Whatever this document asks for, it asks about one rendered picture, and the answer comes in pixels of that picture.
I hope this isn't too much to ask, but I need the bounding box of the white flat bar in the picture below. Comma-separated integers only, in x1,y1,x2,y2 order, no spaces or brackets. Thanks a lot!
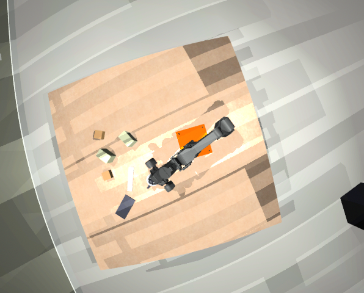
127,167,134,191

